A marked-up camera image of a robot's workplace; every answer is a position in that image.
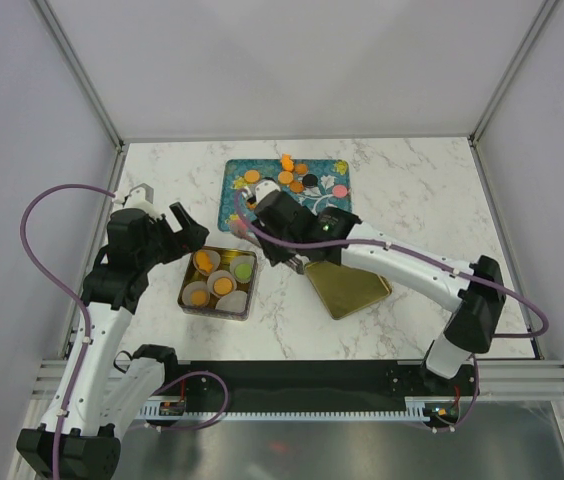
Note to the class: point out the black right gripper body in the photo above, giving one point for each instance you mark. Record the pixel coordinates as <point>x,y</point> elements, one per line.
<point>277,254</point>

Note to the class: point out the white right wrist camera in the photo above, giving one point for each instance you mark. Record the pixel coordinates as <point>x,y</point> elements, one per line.
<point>254,193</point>

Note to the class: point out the orange fish cookie on tray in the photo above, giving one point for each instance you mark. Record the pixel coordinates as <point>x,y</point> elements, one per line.
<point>287,162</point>

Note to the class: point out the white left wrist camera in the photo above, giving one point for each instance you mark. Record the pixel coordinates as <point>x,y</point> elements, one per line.
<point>140,196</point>

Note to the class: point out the pink cookie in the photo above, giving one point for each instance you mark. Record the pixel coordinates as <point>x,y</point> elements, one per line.
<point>340,191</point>
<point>237,230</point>

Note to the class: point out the teal floral tray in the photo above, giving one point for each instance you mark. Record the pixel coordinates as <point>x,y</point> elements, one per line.
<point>329,173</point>

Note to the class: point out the gold tin lid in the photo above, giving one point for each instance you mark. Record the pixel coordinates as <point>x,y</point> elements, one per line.
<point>344,290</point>

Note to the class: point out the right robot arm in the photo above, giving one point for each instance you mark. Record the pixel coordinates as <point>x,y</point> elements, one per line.
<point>469,291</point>

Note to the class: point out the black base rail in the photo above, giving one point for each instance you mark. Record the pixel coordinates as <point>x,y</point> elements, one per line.
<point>327,386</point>

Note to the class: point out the square cookie tin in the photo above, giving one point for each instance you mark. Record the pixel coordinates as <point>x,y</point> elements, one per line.
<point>191,275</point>

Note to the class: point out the green cookie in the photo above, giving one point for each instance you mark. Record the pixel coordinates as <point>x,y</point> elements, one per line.
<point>243,271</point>

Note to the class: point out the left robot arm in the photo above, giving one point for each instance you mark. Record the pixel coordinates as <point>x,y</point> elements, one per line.
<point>80,435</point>

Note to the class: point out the black sandwich cookie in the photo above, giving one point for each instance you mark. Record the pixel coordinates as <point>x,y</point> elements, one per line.
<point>310,180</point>

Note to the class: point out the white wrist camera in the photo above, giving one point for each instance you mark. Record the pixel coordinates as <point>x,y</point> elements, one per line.
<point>254,193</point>
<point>140,196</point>

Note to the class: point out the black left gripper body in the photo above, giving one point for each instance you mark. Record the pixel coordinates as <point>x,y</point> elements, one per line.
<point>164,244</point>

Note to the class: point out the orange fish cookie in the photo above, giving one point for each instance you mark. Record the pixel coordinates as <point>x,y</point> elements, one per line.
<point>287,162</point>
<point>203,262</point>

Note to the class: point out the orange round cookie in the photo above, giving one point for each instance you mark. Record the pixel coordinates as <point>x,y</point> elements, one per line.
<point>285,177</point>
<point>199,298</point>
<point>223,286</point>
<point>252,176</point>

